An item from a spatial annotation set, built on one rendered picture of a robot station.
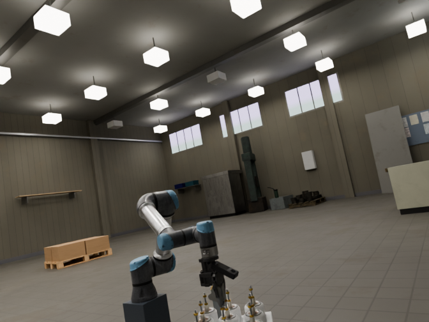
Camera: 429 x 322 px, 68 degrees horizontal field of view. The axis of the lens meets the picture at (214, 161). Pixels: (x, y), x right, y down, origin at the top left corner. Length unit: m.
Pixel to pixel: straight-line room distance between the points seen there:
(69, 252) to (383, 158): 9.21
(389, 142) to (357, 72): 2.61
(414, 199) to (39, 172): 11.10
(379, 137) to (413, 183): 5.65
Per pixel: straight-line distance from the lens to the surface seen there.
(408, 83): 11.82
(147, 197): 1.75
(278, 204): 11.67
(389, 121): 11.48
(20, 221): 12.18
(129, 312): 2.04
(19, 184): 12.32
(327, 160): 12.04
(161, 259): 1.96
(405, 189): 5.93
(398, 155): 11.27
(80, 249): 7.21
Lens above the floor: 0.80
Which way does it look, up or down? 7 degrees up
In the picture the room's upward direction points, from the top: 10 degrees counter-clockwise
